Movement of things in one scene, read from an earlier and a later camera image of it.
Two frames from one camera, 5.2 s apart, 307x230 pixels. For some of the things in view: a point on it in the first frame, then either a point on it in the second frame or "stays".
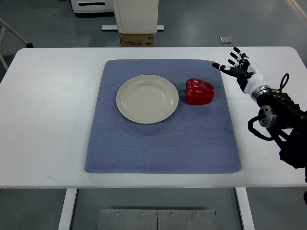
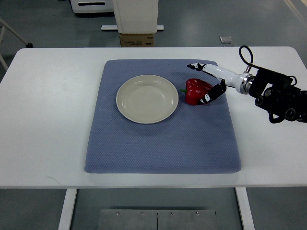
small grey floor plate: [226, 40] stays
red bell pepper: [198, 92] stays
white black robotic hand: [247, 73] → [229, 78]
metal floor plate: [157, 219] stays
